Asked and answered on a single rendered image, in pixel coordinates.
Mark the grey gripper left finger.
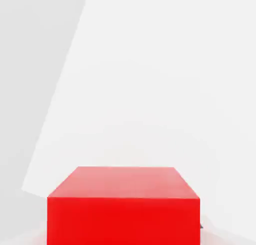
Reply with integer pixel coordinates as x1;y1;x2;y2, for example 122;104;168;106
11;221;48;245

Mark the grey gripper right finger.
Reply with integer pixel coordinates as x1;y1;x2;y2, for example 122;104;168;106
199;220;256;245

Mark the small red cube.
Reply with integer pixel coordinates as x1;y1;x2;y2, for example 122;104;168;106
46;166;201;245

